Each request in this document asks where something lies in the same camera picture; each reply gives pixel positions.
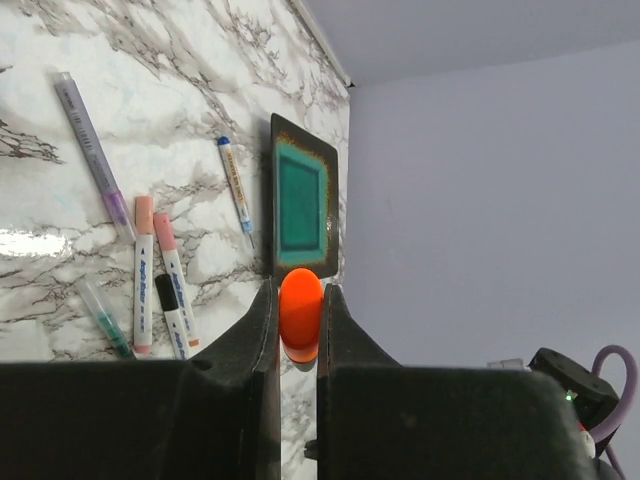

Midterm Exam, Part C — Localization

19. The orange highlighter cap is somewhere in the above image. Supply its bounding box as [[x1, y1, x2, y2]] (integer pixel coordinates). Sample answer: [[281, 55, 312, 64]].
[[279, 268, 324, 364]]

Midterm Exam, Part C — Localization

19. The pink cap white marker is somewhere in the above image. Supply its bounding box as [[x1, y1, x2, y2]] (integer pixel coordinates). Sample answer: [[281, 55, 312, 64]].
[[153, 213, 200, 356]]

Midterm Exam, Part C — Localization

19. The blue tip thin pen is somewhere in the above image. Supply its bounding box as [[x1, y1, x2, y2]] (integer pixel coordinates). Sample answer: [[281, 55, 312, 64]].
[[217, 136, 255, 248]]

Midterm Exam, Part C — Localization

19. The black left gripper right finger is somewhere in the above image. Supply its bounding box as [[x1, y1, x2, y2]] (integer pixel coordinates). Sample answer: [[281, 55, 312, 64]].
[[305, 285, 596, 479]]

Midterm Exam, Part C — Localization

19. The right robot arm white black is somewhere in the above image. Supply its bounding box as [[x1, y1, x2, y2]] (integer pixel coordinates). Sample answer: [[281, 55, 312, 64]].
[[529, 348, 619, 429]]

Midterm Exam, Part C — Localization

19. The peach cap white marker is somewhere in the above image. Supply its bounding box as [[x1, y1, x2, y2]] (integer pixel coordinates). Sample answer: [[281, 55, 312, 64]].
[[133, 196, 154, 355]]

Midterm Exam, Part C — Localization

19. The grey purple marker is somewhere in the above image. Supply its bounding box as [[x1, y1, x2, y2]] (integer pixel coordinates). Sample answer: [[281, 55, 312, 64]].
[[53, 72, 137, 244]]

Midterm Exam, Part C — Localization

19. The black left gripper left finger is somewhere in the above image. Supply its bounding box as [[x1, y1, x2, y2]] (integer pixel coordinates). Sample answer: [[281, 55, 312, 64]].
[[1, 280, 281, 479]]

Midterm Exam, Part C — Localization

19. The black teal square plate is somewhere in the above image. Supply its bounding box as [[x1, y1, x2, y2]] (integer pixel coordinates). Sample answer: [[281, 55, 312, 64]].
[[270, 113, 339, 282]]

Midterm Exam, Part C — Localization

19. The green fineliner pen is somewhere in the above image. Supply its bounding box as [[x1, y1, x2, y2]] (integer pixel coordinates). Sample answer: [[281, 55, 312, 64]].
[[77, 277, 135, 359]]

